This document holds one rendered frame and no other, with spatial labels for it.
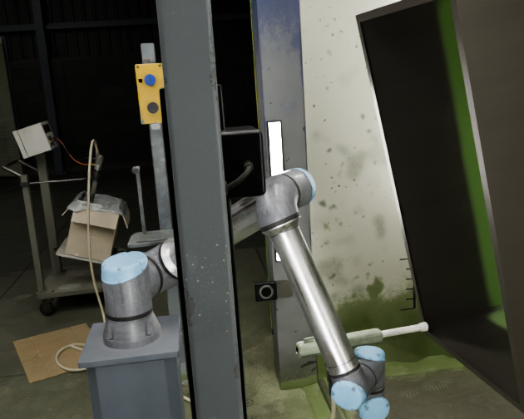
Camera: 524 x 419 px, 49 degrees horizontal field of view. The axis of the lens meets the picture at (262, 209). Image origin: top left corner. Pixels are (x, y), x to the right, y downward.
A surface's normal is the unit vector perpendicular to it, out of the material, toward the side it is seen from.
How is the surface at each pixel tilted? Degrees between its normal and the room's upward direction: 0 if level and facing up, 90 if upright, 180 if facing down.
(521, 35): 90
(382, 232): 90
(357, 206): 90
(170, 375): 90
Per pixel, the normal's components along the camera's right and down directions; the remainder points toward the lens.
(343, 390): -0.45, 0.29
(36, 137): 0.16, 0.20
